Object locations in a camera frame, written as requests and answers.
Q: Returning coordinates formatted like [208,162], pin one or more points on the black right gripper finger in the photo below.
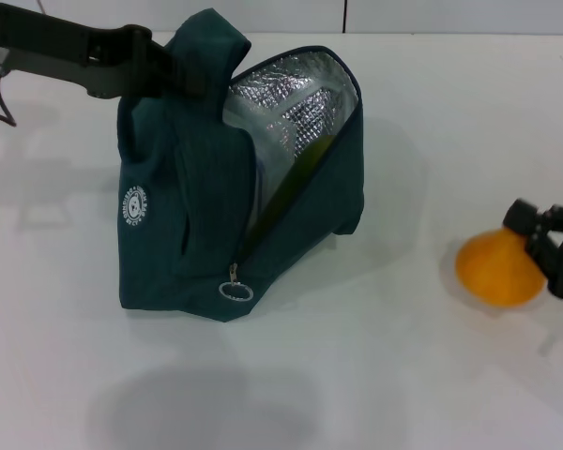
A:
[523,218]

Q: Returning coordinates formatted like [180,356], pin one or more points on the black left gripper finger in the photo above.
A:
[155,51]
[178,83]

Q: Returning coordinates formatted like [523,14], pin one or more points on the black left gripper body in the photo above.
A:
[51,51]

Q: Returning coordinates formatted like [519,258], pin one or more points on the orange pear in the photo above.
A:
[492,272]

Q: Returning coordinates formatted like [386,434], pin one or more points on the dark teal insulated lunch bag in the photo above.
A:
[169,211]

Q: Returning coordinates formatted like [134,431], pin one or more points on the green cucumber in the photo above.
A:
[305,169]

